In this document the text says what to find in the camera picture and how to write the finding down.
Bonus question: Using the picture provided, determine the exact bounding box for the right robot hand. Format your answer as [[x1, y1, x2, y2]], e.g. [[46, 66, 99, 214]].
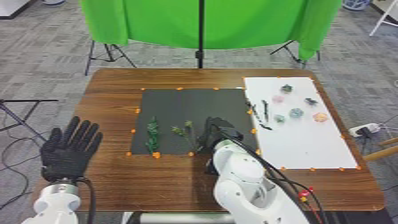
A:
[[195, 116, 245, 153]]

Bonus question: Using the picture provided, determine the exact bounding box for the black metal stand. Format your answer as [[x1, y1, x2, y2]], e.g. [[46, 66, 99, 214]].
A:
[[0, 97, 60, 142]]

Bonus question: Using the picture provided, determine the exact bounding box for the white sheet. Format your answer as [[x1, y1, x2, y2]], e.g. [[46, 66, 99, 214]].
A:
[[241, 76, 364, 171]]

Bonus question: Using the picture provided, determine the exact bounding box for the wooden chair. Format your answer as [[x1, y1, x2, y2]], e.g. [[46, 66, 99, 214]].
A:
[[360, 137, 398, 163]]

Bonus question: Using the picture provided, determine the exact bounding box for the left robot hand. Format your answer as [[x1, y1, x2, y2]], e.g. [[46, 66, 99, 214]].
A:
[[39, 115, 104, 183]]

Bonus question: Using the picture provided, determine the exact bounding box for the white power strip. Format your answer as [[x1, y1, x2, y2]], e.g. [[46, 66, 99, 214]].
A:
[[348, 122, 382, 139]]

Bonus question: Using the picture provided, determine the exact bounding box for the white patterned vase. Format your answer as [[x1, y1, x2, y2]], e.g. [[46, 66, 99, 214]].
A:
[[341, 0, 373, 12]]

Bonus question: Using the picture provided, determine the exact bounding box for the black stand pole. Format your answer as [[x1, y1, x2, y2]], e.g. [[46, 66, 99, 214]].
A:
[[195, 0, 208, 70]]

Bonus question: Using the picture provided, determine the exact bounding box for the dark mat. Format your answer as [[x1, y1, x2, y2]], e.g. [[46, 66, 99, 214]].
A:
[[128, 88, 261, 156]]

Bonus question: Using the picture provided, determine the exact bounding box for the white frame stand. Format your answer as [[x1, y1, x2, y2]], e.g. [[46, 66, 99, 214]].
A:
[[367, 0, 398, 37]]

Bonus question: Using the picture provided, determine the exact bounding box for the black cable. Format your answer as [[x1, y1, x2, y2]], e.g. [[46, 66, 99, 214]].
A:
[[73, 177, 97, 224], [218, 129, 327, 224]]

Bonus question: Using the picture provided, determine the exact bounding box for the black tripod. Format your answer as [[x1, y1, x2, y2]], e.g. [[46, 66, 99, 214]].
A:
[[268, 39, 323, 70], [83, 39, 138, 77]]

